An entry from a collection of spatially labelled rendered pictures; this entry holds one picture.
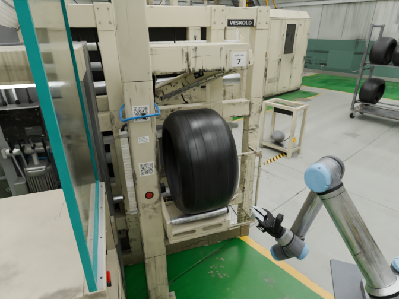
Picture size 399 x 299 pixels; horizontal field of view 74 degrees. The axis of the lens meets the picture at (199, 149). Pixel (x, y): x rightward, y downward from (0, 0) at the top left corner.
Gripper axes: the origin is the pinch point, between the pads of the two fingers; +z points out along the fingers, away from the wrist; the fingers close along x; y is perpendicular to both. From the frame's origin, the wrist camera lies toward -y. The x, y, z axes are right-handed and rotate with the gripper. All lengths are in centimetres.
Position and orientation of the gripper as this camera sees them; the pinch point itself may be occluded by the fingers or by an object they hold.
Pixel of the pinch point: (253, 207)
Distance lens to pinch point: 144.2
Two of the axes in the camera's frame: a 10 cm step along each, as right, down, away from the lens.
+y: -3.7, 4.3, 8.2
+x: 5.2, -6.4, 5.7
